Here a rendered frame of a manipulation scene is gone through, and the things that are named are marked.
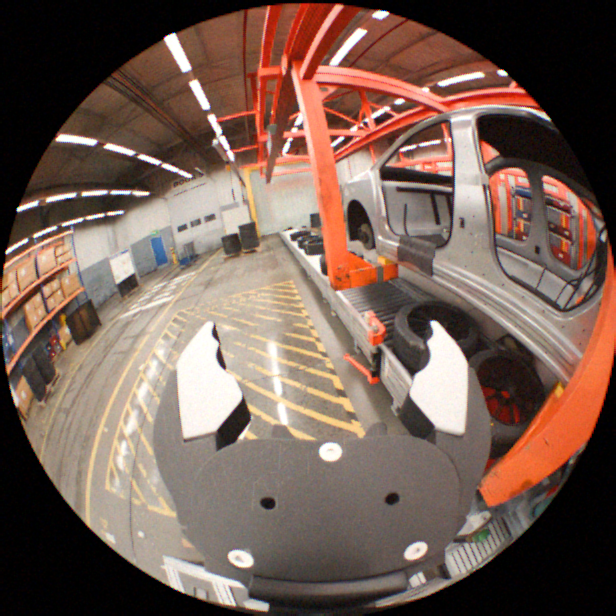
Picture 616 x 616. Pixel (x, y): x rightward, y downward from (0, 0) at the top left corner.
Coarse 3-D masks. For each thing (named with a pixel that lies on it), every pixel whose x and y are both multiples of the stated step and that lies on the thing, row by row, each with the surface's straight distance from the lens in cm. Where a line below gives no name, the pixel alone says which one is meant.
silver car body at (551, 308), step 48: (480, 144) 128; (528, 144) 223; (384, 192) 204; (432, 192) 216; (480, 192) 119; (576, 192) 271; (384, 240) 200; (432, 240) 218; (480, 240) 118; (528, 240) 294; (480, 288) 123; (528, 288) 111; (576, 288) 125; (528, 336) 113; (576, 336) 107
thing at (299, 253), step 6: (300, 228) 907; (282, 234) 827; (288, 234) 845; (312, 234) 688; (288, 240) 618; (288, 246) 656; (294, 246) 498; (294, 252) 522; (300, 252) 423; (300, 258) 434; (306, 258) 420; (312, 258) 414; (318, 258) 408; (300, 264) 455; (306, 264) 371; (312, 264) 373; (318, 264) 367; (306, 270) 387
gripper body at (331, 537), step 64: (256, 448) 6; (320, 448) 6; (384, 448) 6; (192, 512) 6; (256, 512) 6; (320, 512) 6; (384, 512) 6; (448, 512) 7; (256, 576) 6; (320, 576) 6; (384, 576) 6
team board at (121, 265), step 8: (128, 248) 911; (112, 256) 819; (120, 256) 856; (128, 256) 898; (112, 264) 809; (120, 264) 845; (128, 264) 886; (112, 272) 797; (120, 272) 834; (128, 272) 873; (120, 280) 823; (120, 296) 802; (128, 304) 792
